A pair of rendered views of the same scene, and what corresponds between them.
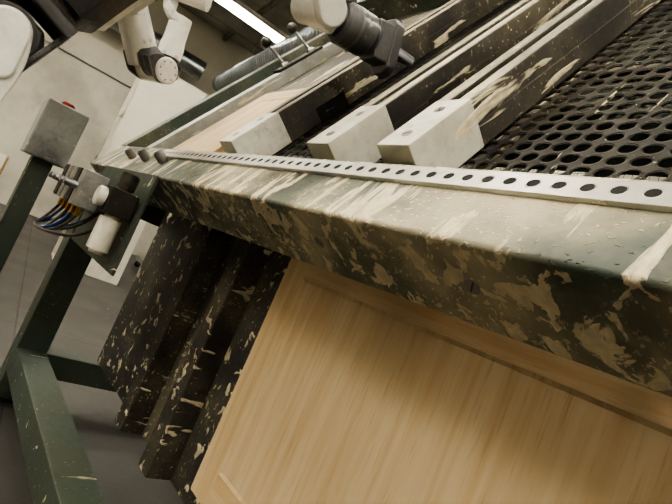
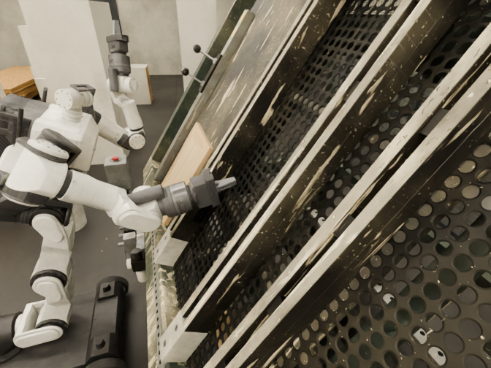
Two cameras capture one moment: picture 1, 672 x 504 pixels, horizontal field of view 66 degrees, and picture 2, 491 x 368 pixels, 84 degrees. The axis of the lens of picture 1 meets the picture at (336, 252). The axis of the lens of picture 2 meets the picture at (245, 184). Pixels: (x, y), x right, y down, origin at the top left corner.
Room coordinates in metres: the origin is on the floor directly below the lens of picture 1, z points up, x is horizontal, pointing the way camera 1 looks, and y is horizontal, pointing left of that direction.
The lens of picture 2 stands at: (0.48, -0.22, 1.68)
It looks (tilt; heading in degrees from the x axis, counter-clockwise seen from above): 32 degrees down; 18
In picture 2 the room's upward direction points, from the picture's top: 2 degrees clockwise
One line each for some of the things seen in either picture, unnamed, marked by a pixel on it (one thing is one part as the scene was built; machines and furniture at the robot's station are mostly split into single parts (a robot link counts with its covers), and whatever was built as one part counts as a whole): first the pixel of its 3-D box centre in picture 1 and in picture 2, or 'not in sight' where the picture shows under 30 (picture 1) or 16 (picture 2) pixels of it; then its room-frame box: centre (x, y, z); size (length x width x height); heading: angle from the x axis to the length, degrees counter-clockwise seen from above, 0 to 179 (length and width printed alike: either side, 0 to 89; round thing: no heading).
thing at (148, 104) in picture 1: (128, 174); (198, 57); (5.07, 2.19, 1.03); 0.60 x 0.58 x 2.05; 31
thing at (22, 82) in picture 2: not in sight; (16, 86); (4.60, 6.33, 0.22); 2.46 x 1.04 x 0.44; 31
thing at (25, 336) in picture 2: not in sight; (44, 320); (0.93, 1.02, 0.28); 0.21 x 0.20 x 0.13; 127
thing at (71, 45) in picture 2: not in sight; (91, 85); (3.19, 2.71, 0.88); 0.90 x 0.60 x 1.75; 31
